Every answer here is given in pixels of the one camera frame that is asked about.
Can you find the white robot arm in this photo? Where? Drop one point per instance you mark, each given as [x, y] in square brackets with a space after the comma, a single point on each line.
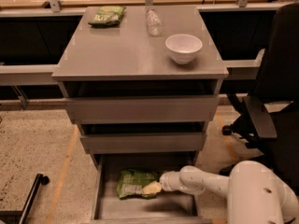
[254, 194]

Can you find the white ceramic bowl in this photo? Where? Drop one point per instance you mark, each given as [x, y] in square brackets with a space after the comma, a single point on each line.
[183, 48]

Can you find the green chip bag on counter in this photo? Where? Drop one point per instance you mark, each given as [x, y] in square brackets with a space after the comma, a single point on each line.
[107, 16]

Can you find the grey drawer cabinet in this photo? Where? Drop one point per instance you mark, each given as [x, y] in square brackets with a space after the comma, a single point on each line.
[126, 61]

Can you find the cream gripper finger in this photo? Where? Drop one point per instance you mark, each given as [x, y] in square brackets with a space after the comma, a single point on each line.
[152, 188]

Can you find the grey top drawer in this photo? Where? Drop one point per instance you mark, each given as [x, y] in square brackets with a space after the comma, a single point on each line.
[142, 109]

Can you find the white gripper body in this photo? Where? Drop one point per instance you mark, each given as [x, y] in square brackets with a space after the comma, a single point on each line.
[168, 181]

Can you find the clear plastic water bottle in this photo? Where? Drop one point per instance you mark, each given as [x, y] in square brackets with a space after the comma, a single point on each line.
[153, 22]

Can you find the grey open bottom drawer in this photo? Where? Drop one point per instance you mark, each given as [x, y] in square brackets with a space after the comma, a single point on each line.
[165, 208]

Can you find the green rice chip bag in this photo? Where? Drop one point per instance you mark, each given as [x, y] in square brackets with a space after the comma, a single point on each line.
[132, 181]

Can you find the black office chair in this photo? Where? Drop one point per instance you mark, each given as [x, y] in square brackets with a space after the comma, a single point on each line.
[269, 115]

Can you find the grey middle drawer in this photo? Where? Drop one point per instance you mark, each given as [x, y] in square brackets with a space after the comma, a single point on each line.
[143, 142]

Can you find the black chair base leg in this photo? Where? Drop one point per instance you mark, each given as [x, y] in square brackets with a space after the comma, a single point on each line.
[19, 217]

